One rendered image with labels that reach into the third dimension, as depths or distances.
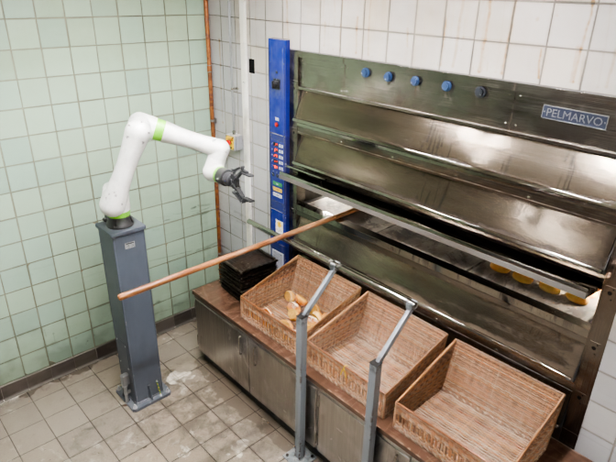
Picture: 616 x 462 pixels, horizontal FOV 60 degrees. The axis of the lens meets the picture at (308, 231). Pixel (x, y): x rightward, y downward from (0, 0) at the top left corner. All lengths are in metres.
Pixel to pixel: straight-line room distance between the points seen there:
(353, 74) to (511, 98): 0.87
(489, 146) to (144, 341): 2.26
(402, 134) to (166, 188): 1.85
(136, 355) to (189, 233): 1.06
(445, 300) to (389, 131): 0.89
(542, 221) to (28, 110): 2.71
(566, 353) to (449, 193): 0.86
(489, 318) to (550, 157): 0.82
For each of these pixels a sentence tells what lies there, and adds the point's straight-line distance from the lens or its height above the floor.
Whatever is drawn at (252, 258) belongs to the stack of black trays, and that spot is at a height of 0.80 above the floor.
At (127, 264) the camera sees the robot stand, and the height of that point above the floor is 0.99.
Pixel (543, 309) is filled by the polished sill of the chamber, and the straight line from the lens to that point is 2.56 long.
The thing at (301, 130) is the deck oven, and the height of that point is 1.65.
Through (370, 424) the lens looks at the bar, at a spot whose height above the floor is 0.62.
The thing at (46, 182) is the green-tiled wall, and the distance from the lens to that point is 3.55.
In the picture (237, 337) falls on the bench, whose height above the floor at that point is 0.47.
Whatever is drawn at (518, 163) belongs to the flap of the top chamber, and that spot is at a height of 1.78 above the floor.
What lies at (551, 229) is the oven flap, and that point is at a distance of 2.42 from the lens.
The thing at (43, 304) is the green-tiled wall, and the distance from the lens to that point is 3.83.
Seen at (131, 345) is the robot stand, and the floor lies 0.46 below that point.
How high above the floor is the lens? 2.44
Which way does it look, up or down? 25 degrees down
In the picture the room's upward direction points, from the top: 1 degrees clockwise
